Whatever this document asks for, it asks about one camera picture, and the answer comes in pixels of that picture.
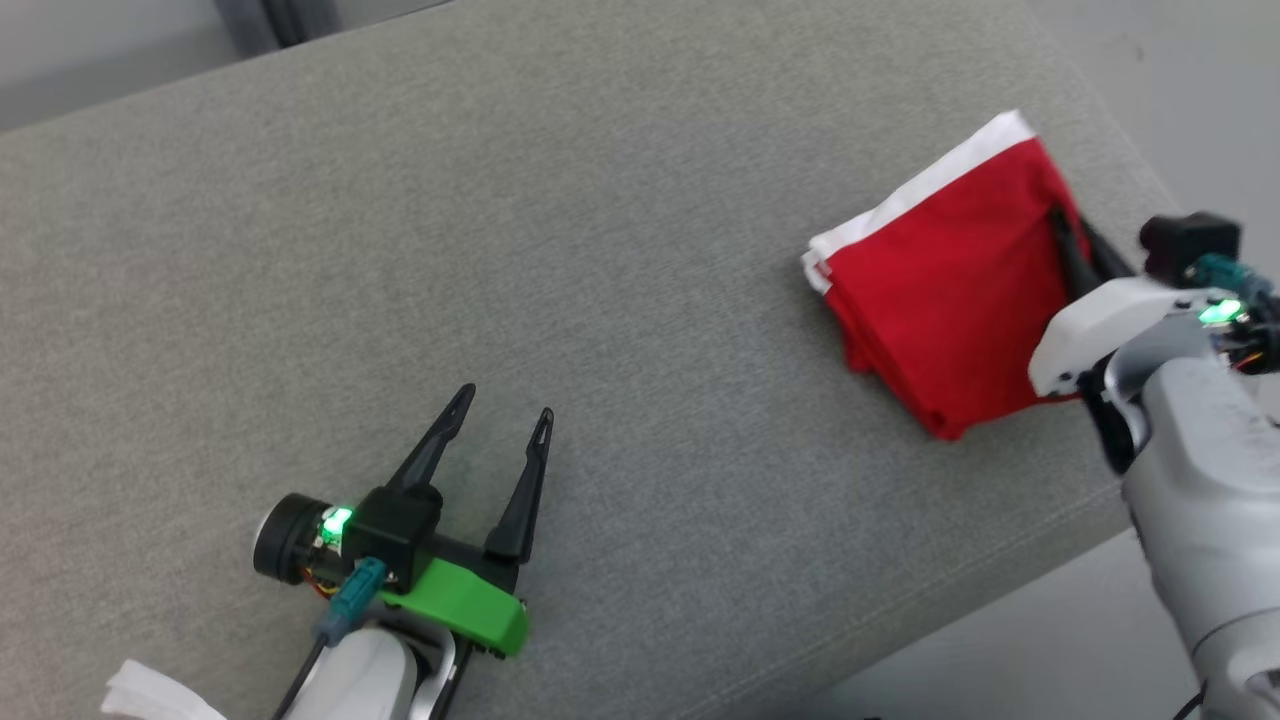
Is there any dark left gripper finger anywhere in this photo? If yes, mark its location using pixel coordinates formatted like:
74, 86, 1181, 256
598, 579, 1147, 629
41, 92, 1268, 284
485, 408, 555, 563
388, 383, 477, 492

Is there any left teal plug black cable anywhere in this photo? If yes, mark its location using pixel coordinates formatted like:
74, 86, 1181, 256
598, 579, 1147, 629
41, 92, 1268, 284
270, 558, 388, 720

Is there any red and white jersey garment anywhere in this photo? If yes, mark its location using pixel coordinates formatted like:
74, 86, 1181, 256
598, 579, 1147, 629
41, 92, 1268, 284
800, 108, 1101, 443

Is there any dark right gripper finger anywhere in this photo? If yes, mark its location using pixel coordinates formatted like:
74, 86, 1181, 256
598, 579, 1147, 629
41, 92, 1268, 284
1048, 205, 1102, 301
1082, 222, 1137, 287

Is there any grey fabric sofa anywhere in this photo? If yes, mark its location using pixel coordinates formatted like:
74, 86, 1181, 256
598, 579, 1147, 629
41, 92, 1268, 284
0, 0, 1191, 720

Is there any white cable wrap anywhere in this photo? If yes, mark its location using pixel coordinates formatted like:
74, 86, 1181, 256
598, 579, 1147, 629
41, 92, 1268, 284
100, 660, 226, 720

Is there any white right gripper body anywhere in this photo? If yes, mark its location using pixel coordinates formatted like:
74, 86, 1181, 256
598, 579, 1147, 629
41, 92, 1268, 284
1030, 278, 1242, 397

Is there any dark grey door frame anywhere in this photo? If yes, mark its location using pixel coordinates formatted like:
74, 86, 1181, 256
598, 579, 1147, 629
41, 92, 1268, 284
215, 0, 341, 57

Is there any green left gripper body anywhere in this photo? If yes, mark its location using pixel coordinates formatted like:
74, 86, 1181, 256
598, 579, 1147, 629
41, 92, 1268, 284
380, 540, 531, 657

